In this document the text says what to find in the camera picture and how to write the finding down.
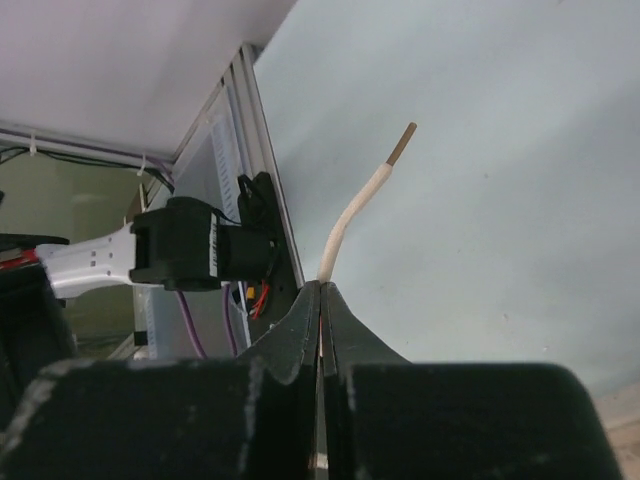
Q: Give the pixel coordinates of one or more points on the white slotted cable duct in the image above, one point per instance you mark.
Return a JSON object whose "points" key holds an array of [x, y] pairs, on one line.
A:
{"points": [[208, 172]]}

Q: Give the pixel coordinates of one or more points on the white shoelace of sneaker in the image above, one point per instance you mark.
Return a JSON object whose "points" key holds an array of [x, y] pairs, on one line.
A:
{"points": [[358, 202]]}

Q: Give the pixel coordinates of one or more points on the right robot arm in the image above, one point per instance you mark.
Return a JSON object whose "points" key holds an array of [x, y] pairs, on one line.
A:
{"points": [[318, 386]]}

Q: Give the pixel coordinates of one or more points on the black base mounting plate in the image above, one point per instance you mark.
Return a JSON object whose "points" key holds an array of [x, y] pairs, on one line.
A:
{"points": [[276, 291]]}

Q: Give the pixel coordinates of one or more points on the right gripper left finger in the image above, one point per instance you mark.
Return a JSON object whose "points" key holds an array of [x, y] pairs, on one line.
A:
{"points": [[251, 417]]}

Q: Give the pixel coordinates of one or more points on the aluminium side rail right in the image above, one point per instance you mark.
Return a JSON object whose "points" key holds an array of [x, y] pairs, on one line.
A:
{"points": [[255, 145]]}

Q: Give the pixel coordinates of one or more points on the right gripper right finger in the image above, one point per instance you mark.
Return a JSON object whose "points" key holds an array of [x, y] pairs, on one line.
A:
{"points": [[389, 418]]}

